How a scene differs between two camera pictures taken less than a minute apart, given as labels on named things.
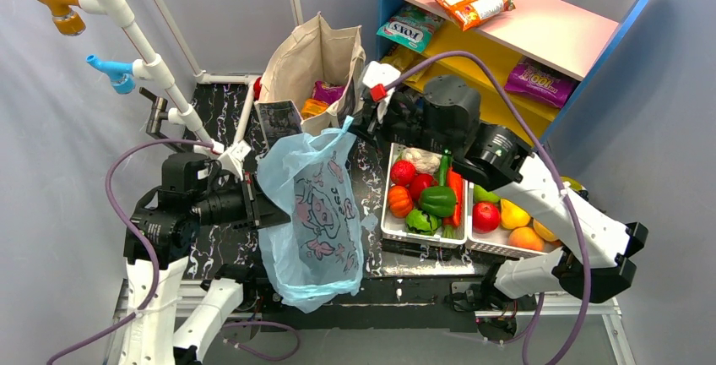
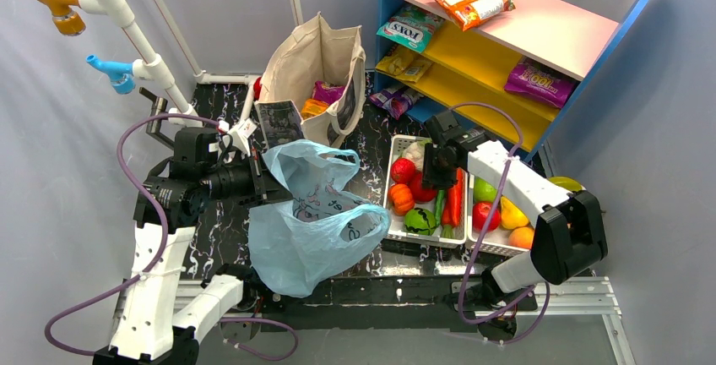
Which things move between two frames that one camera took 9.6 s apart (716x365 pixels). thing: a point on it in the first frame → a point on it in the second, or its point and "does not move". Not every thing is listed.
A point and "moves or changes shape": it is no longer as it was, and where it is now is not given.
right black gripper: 368,117 → 436,166
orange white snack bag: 472,6 does not move
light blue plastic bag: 317,255 moves or changes shape
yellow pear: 512,216 does not move
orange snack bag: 312,107 does not move
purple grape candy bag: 328,93 does not move
